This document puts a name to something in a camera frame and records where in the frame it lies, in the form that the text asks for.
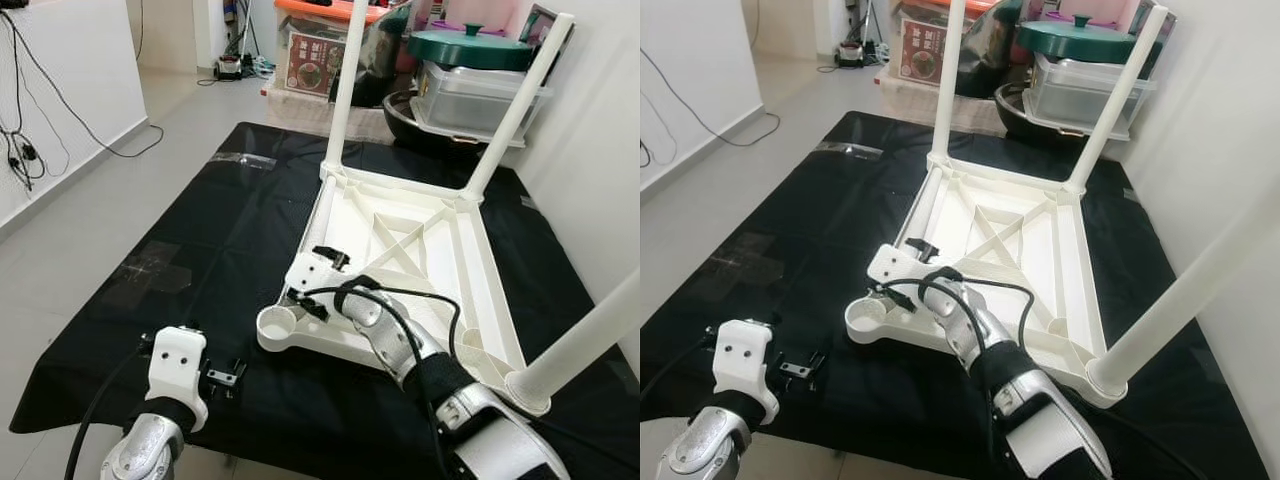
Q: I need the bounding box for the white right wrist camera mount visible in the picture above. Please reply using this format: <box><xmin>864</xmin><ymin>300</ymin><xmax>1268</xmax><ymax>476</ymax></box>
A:
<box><xmin>865</xmin><ymin>240</ymin><xmax>941</xmax><ymax>306</ymax></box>
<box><xmin>283</xmin><ymin>250</ymin><xmax>351</xmax><ymax>311</ymax></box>

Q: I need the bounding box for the beige cloth covered bench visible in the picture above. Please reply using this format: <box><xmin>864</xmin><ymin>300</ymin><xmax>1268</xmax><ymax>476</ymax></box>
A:
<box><xmin>262</xmin><ymin>85</ymin><xmax>396</xmax><ymax>141</ymax></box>
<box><xmin>878</xmin><ymin>75</ymin><xmax>1006</xmax><ymax>131</ymax></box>

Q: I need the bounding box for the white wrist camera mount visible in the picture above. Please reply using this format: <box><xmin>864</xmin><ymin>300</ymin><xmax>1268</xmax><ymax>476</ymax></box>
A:
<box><xmin>715</xmin><ymin>318</ymin><xmax>783</xmax><ymax>426</ymax></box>
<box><xmin>148</xmin><ymin>325</ymin><xmax>211</xmax><ymax>433</ymax></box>
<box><xmin>865</xmin><ymin>240</ymin><xmax>941</xmax><ymax>306</ymax></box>
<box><xmin>283</xmin><ymin>250</ymin><xmax>351</xmax><ymax>311</ymax></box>

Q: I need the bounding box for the black glossy bag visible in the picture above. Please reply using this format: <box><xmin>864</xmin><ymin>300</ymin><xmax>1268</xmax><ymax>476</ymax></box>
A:
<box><xmin>350</xmin><ymin>0</ymin><xmax>416</xmax><ymax>109</ymax></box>
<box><xmin>955</xmin><ymin>0</ymin><xmax>1021</xmax><ymax>99</ymax></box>

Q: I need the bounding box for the black wok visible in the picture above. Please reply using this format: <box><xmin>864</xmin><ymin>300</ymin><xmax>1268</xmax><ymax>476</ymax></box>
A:
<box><xmin>995</xmin><ymin>82</ymin><xmax>1101</xmax><ymax>146</ymax></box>
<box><xmin>383</xmin><ymin>90</ymin><xmax>501</xmax><ymax>156</ymax></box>

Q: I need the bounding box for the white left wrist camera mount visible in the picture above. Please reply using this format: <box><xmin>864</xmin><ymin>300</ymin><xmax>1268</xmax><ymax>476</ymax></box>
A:
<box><xmin>715</xmin><ymin>318</ymin><xmax>783</xmax><ymax>426</ymax></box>
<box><xmin>148</xmin><ymin>325</ymin><xmax>211</xmax><ymax>433</ymax></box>

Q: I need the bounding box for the black purple packaging box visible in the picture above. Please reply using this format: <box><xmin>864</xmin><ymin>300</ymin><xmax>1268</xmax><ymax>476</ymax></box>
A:
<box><xmin>520</xmin><ymin>3</ymin><xmax>576</xmax><ymax>61</ymax></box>
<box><xmin>1130</xmin><ymin>0</ymin><xmax>1179</xmax><ymax>46</ymax></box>

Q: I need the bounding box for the dark green lidded pot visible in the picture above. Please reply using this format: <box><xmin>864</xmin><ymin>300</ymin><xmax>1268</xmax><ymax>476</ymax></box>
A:
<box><xmin>408</xmin><ymin>22</ymin><xmax>536</xmax><ymax>73</ymax></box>
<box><xmin>1018</xmin><ymin>15</ymin><xmax>1141</xmax><ymax>66</ymax></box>

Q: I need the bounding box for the tangled floor cable bundle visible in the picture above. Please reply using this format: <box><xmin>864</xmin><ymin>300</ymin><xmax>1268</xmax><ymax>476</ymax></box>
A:
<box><xmin>820</xmin><ymin>45</ymin><xmax>891</xmax><ymax>76</ymax></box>
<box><xmin>198</xmin><ymin>55</ymin><xmax>276</xmax><ymax>86</ymax></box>

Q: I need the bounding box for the black floor cable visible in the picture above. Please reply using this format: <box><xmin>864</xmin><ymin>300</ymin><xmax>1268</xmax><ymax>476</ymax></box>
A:
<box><xmin>0</xmin><ymin>10</ymin><xmax>166</xmax><ymax>161</ymax></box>
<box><xmin>640</xmin><ymin>48</ymin><xmax>783</xmax><ymax>149</ymax></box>

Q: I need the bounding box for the clear plastic lidded container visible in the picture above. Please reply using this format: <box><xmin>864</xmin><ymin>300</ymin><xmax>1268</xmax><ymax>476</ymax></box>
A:
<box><xmin>1022</xmin><ymin>55</ymin><xmax>1156</xmax><ymax>141</ymax></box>
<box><xmin>412</xmin><ymin>62</ymin><xmax>553</xmax><ymax>146</ymax></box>

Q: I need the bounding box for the black table cloth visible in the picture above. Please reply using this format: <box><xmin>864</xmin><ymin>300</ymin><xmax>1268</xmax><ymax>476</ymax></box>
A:
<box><xmin>640</xmin><ymin>110</ymin><xmax>1280</xmax><ymax>480</ymax></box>
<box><xmin>10</xmin><ymin>120</ymin><xmax>641</xmax><ymax>480</ymax></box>

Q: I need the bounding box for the clear crumpled tape strip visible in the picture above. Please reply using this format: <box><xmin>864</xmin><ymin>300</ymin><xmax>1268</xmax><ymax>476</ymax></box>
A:
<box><xmin>815</xmin><ymin>142</ymin><xmax>886</xmax><ymax>161</ymax></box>
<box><xmin>210</xmin><ymin>150</ymin><xmax>281</xmax><ymax>173</ymax></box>

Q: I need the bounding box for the pink plastic container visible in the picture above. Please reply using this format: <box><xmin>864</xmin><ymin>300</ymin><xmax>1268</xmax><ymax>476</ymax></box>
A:
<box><xmin>415</xmin><ymin>0</ymin><xmax>521</xmax><ymax>36</ymax></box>
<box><xmin>1030</xmin><ymin>0</ymin><xmax>1131</xmax><ymax>26</ymax></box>

